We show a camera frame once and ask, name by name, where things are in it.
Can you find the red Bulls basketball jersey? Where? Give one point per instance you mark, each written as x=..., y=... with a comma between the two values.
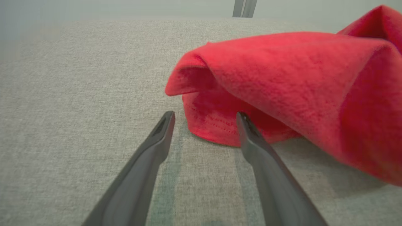
x=298, y=78

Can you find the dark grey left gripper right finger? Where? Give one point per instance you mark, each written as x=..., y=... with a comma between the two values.
x=276, y=185

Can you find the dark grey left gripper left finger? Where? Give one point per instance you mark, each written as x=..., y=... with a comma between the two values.
x=135, y=185

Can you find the grey partition frame post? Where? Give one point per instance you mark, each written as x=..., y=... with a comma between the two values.
x=245, y=8

